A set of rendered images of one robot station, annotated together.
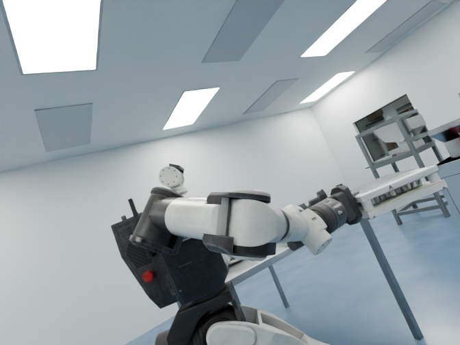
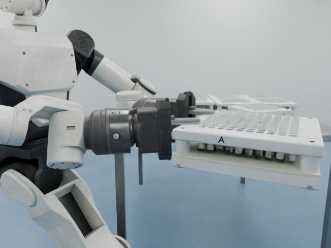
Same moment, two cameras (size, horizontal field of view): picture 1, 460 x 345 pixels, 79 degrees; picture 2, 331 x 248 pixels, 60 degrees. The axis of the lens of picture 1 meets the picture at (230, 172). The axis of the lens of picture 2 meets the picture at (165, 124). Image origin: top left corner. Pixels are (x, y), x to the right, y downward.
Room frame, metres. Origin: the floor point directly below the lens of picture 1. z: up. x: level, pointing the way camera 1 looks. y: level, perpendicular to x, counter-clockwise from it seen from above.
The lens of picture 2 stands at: (0.37, -0.54, 1.16)
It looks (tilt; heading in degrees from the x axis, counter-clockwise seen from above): 12 degrees down; 27
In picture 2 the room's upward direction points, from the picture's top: straight up
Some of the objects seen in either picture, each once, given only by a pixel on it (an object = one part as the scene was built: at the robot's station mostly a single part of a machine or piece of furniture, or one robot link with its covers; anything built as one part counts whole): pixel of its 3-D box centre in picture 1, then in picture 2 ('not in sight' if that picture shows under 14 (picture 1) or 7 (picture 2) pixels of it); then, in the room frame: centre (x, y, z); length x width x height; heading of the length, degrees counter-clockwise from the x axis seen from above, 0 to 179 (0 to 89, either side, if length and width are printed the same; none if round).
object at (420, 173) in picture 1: (378, 186); (251, 127); (0.95, -0.44, 1.04); 0.25 x 0.24 x 0.02; 1
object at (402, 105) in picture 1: (390, 131); not in sight; (6.01, -3.53, 1.43); 1.32 x 0.01 x 1.11; 32
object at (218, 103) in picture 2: not in sight; (233, 102); (2.24, -0.09, 0.92); 0.25 x 0.24 x 0.02; 115
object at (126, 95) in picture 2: not in sight; (131, 106); (1.07, -0.07, 1.04); 0.13 x 0.07 x 0.09; 19
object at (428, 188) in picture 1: (385, 200); (250, 150); (0.95, -0.44, 0.99); 0.24 x 0.24 x 0.02; 1
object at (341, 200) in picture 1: (337, 210); (139, 130); (0.83, -0.25, 1.03); 0.12 x 0.10 x 0.13; 123
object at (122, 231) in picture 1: (178, 244); (15, 79); (0.94, 0.25, 1.12); 0.34 x 0.30 x 0.36; 1
